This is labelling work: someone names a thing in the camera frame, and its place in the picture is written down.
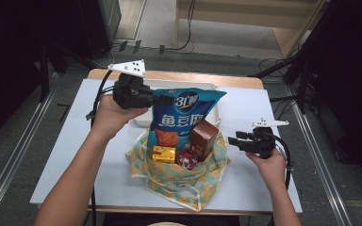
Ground white plastic tray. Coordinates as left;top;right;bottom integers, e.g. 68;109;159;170
132;78;222;129

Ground metal rail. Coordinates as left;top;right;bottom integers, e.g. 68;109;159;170
287;84;354;226
0;72;60;226

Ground white cable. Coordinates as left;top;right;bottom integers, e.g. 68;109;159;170
107;43;122;70

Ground dark cabinet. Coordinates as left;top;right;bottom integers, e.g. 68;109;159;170
74;0;123;60

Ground brown box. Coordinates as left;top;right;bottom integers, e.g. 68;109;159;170
189;119;220;163

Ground tangled black cables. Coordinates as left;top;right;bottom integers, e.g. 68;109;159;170
258;56;296;74

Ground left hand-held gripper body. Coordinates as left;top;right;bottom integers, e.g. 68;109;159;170
107;59;156;110

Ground blue snack bag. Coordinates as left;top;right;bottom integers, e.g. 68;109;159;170
146;88;228;149

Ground light wooden furniture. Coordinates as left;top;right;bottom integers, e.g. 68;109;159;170
174;0;328;59

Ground person's dark clothing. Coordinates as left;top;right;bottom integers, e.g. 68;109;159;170
102;214;240;226

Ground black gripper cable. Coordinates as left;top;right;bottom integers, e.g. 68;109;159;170
272;135;294;191
85;69;115;226

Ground person's right hand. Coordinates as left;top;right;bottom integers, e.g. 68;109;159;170
245;147;288;191

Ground black stand legs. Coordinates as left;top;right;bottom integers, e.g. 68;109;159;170
248;46;317;112

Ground yellow drink carton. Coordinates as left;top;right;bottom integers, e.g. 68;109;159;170
151;145;177;165

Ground black curtain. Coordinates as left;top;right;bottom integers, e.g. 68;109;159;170
295;0;362;189
0;0;88;149

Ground red can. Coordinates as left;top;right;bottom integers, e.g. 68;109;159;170
176;148;199;170

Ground thin black cable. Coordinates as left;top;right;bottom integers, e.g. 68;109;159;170
164;0;197;53

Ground person's left hand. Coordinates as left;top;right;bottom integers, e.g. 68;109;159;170
90;93;150;141

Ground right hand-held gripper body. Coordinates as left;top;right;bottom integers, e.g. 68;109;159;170
243;118;290;159

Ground fruit print cloth bag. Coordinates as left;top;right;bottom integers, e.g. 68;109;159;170
124;128;232;212

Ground black stand post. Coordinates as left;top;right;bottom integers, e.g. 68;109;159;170
38;46;51;102

